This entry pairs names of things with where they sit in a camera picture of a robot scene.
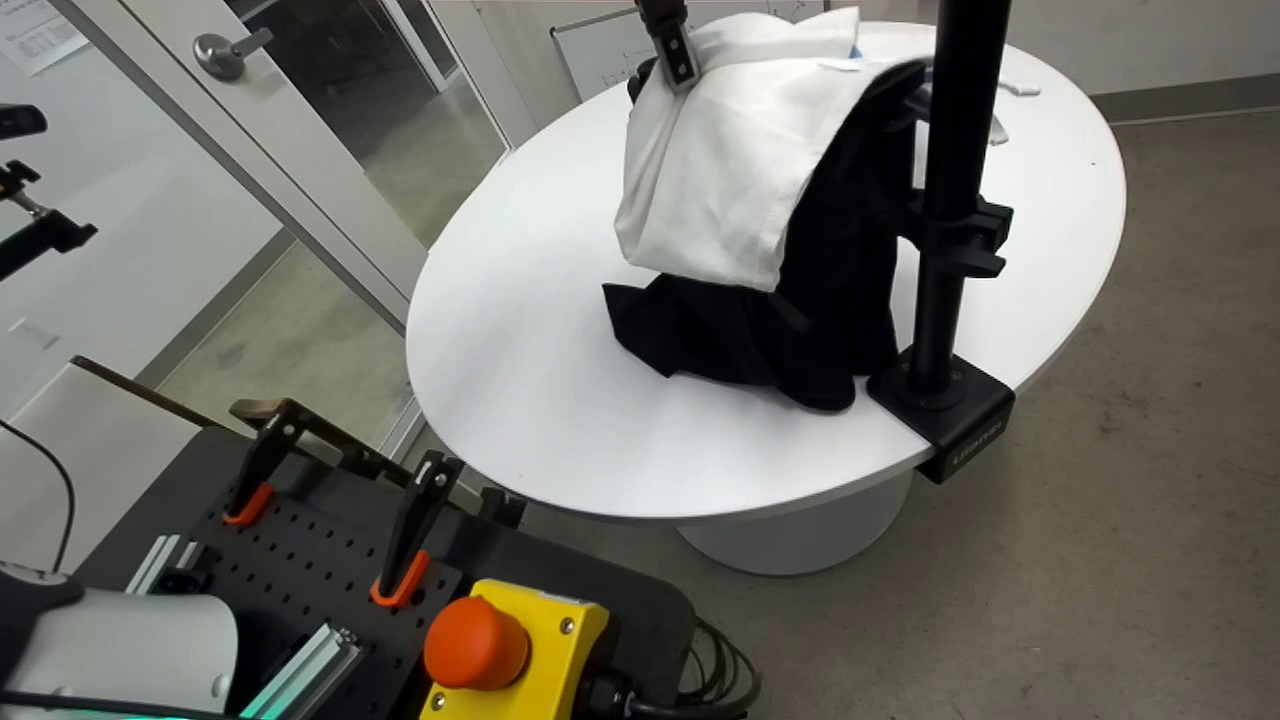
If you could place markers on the white towel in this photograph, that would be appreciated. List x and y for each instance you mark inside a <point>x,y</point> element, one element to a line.
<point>722,172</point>

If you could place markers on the yellow emergency stop orange button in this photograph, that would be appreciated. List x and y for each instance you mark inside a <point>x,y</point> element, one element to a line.
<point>525,654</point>

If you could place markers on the black pole with table clamp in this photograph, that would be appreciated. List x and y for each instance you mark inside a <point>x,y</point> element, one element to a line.
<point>960,134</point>

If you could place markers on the black cloth stand cover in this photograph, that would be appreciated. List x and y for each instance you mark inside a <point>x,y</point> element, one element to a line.
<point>824,292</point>

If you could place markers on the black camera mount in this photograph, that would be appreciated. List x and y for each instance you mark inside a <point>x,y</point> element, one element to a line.
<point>42,232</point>

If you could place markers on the black perforated breadboard base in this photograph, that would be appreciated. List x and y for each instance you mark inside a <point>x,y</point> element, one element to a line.
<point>304,563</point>

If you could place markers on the white panel with dark edge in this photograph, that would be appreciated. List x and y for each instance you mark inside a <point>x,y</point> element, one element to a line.
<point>95,452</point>

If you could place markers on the glass door white frame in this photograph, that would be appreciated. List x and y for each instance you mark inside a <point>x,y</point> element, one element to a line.
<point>265,162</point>

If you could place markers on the white board against wall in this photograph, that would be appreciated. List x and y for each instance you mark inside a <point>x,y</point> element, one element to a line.
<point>595,52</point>

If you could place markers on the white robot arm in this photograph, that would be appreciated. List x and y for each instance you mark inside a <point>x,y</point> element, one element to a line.
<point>122,654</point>

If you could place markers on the silver aluminium extrusion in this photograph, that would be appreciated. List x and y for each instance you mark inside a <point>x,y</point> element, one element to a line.
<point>304,675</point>
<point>160,563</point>

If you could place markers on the white table pedestal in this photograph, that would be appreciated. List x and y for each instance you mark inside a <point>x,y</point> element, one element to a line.
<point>802,533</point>

